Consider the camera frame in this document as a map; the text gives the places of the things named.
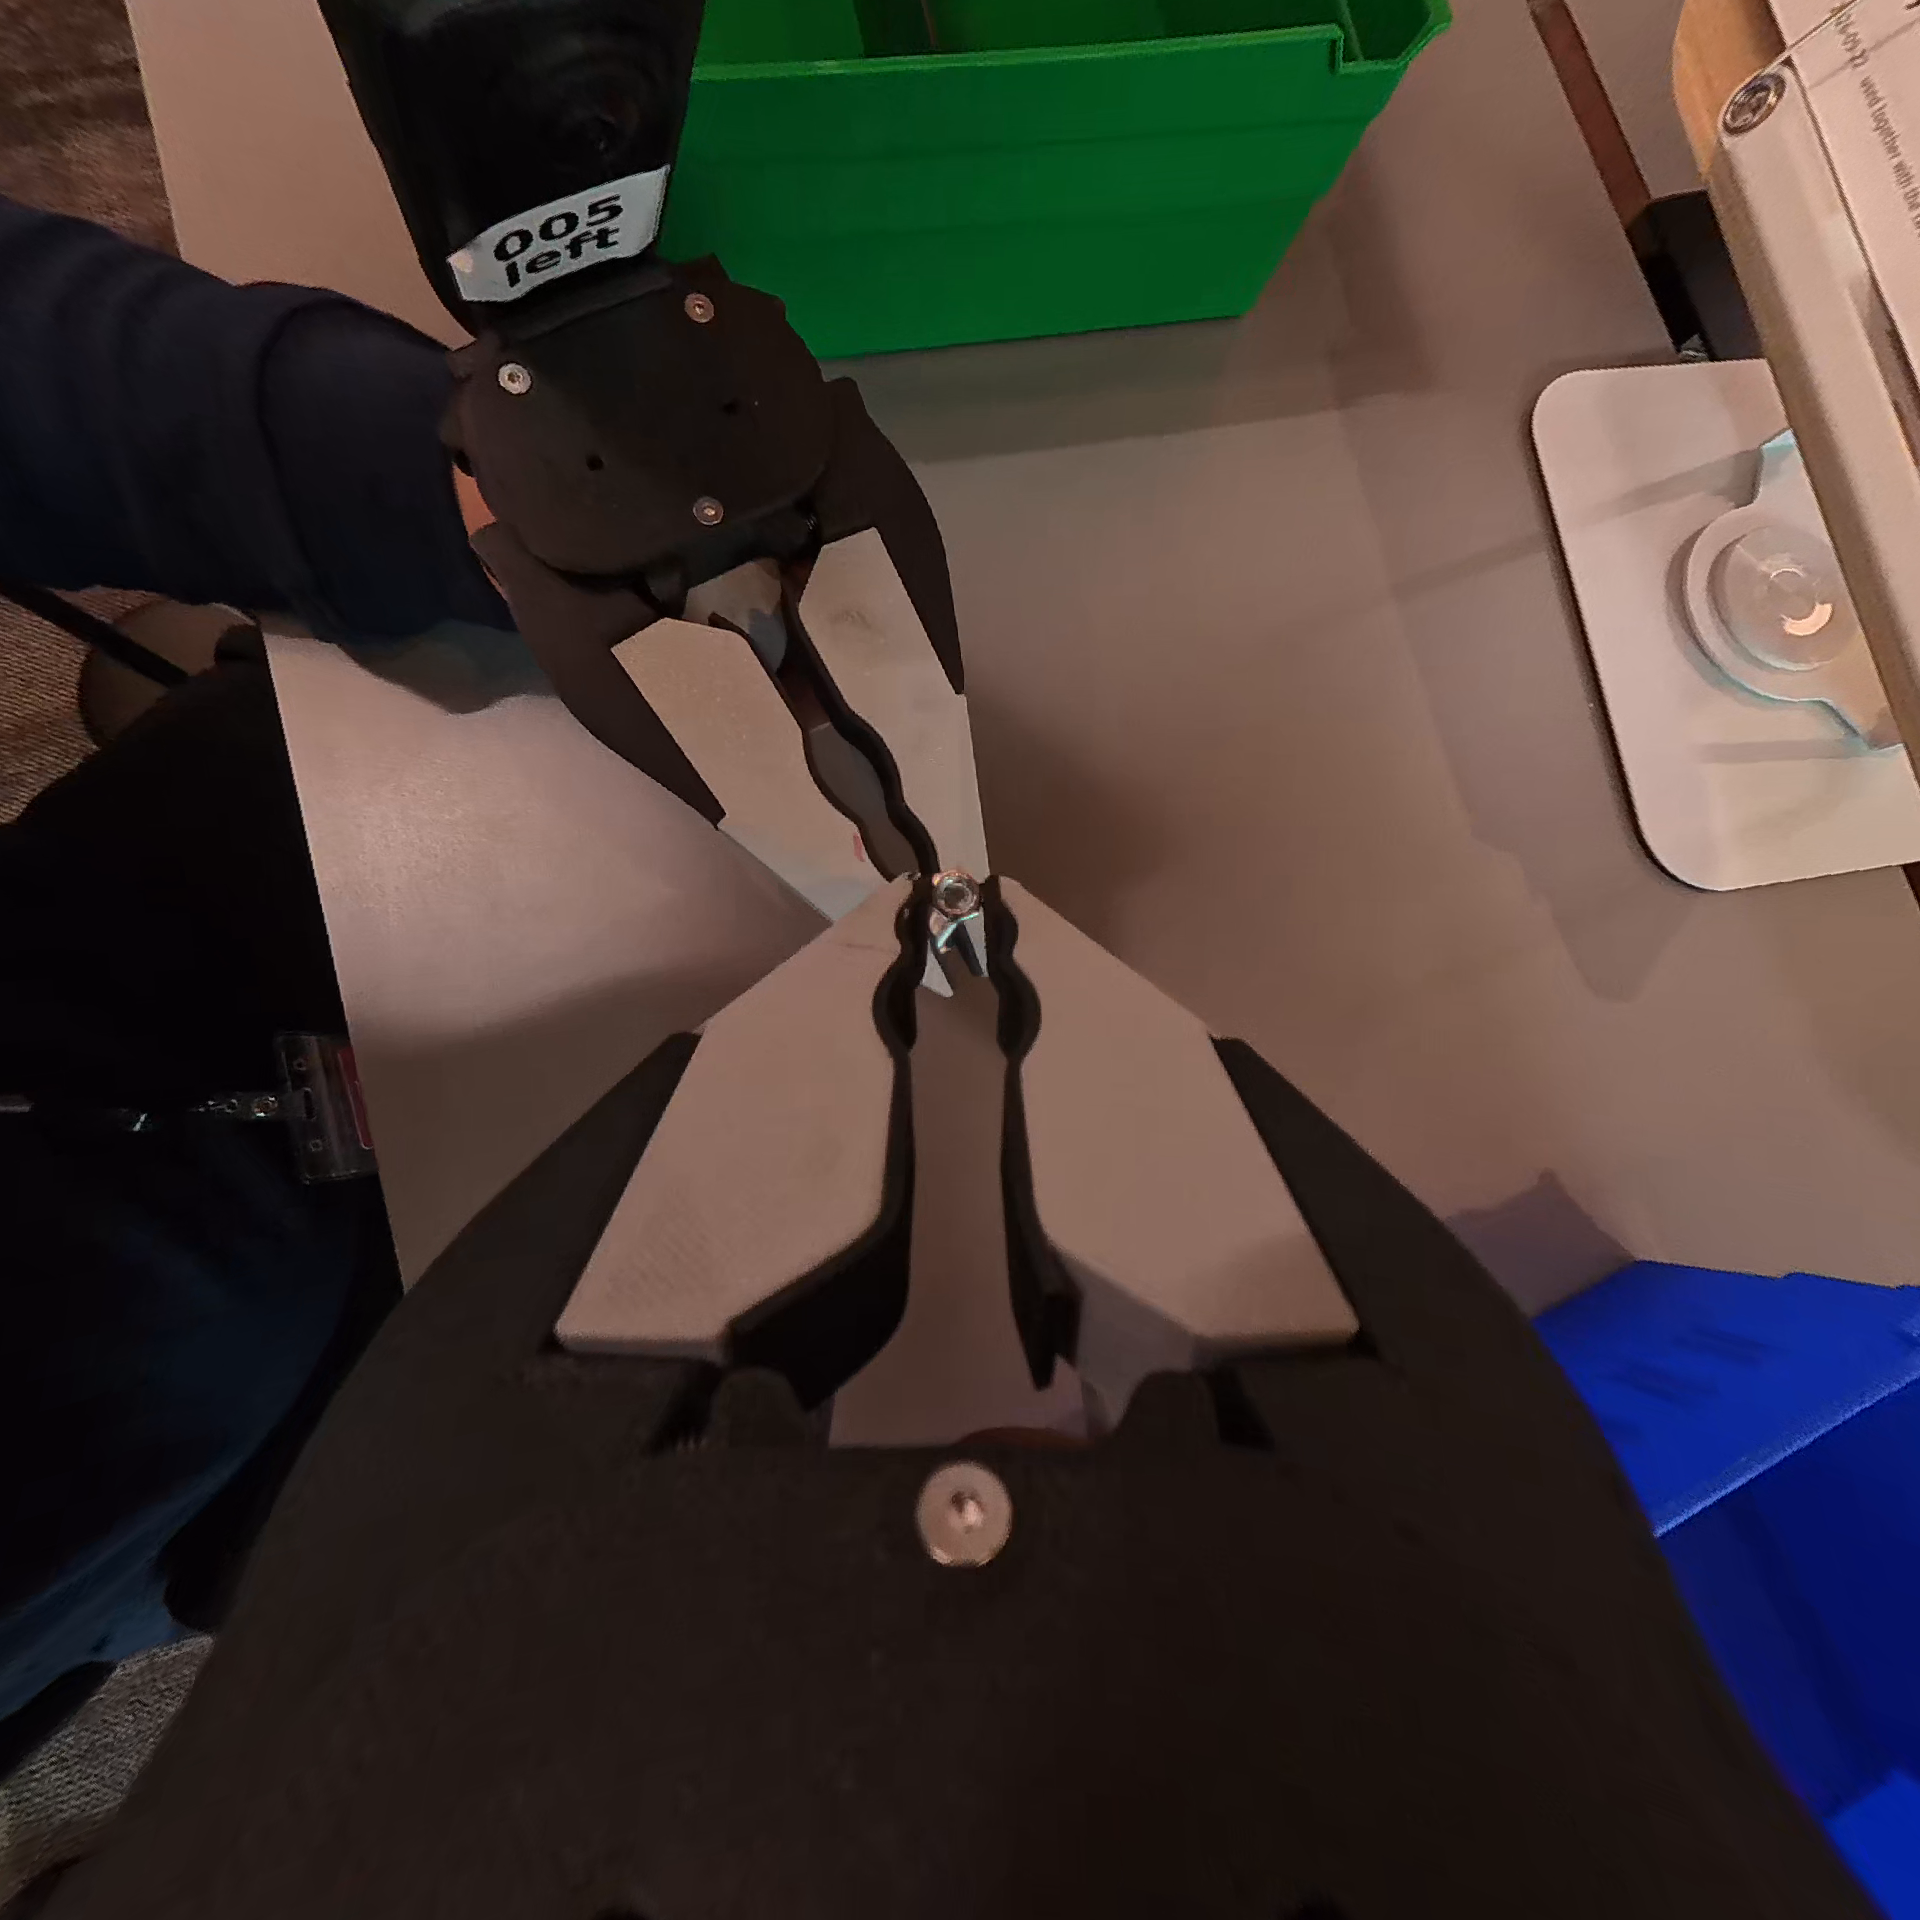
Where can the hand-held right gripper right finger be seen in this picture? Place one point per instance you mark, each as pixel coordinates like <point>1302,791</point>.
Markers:
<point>1171,1170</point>

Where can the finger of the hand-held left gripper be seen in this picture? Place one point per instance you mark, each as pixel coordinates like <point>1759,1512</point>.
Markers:
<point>720,721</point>
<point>899,662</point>

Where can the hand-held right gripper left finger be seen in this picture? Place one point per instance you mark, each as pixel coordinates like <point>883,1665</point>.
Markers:
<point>734,1170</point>

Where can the silver hex bolt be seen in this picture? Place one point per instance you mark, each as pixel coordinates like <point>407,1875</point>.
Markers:
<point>949,960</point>

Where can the green plastic bin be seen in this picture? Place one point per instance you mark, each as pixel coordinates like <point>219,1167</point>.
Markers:
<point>1051,197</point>

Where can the blue plastic bin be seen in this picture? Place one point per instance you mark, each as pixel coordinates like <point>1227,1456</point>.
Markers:
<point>1771,1500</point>

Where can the person's left forearm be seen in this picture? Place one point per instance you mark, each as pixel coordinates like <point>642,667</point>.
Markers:
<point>180,421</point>

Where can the person's left hand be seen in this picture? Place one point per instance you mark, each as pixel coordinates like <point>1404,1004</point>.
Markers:
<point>477,508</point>

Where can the clear badge holder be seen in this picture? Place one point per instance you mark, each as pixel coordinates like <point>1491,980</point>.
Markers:
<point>323,1110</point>

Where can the person's dark clothed body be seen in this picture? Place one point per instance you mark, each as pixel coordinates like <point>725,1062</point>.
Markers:
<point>150,1274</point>

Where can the printed instruction sheet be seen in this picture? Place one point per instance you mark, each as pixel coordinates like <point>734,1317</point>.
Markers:
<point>1891,135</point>

